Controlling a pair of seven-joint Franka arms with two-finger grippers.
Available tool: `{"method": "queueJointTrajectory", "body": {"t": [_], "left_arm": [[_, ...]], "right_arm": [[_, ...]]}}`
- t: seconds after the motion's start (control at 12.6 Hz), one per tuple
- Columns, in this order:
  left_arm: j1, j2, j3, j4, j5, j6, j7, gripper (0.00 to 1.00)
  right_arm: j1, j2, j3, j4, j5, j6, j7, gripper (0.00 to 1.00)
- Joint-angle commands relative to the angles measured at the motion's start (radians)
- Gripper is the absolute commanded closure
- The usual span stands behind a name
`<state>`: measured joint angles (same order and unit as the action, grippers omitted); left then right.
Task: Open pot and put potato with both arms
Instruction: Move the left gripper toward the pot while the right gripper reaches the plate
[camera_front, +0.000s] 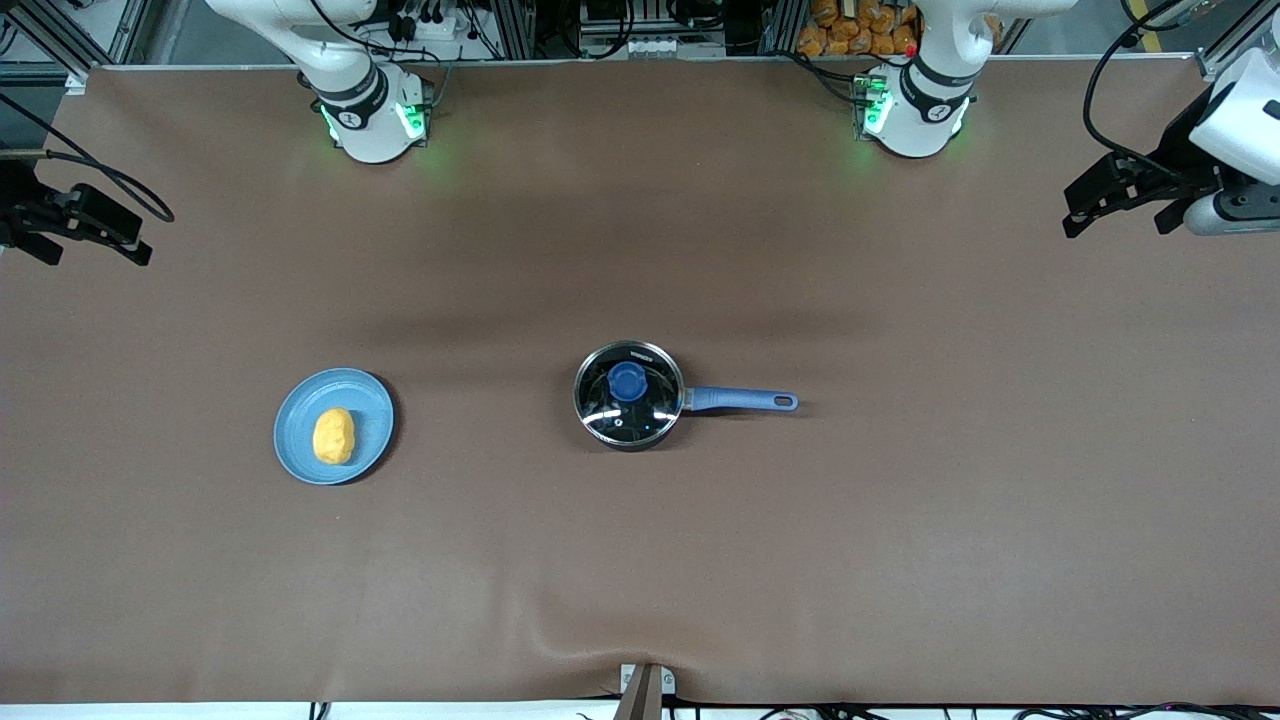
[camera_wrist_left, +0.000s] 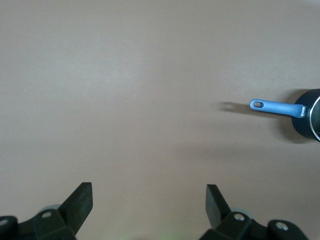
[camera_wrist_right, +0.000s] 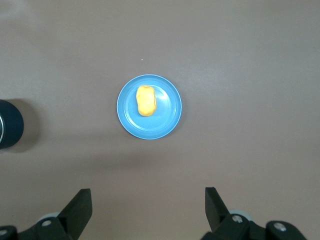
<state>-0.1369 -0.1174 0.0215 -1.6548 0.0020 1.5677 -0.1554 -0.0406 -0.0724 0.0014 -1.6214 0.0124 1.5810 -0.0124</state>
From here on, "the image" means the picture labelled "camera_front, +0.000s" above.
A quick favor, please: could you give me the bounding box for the yellow potato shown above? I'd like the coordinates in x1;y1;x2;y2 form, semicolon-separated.
313;407;357;466

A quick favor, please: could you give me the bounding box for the glass lid with blue knob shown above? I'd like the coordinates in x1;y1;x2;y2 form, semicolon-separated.
575;342;686;447

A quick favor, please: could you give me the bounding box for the bag of orange items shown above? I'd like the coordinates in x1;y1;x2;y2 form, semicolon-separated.
797;0;922;58

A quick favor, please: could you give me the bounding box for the blue round plate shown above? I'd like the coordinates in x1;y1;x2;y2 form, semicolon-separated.
273;368;397;487

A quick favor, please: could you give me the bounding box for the white power strip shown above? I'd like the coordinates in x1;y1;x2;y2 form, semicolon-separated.
580;35;683;59

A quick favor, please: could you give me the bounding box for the brown table mat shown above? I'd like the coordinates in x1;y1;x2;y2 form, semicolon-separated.
0;55;1280;707

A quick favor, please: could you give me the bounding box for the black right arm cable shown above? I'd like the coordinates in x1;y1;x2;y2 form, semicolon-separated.
0;92;176;224

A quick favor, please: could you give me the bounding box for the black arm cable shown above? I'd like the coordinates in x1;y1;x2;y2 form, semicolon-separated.
1083;0;1216;186
0;92;176;224

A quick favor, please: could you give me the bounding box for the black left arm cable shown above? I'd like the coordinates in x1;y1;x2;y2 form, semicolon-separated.
1083;0;1216;186

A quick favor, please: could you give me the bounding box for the aluminium frame post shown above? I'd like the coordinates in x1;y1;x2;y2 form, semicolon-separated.
490;0;537;61
760;0;807;56

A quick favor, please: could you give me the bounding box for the black pot with blue handle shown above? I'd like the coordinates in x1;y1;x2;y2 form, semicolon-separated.
573;340;800;453

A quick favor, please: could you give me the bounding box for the metal table clamp bracket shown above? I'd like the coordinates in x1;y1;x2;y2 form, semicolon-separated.
612;662;677;720

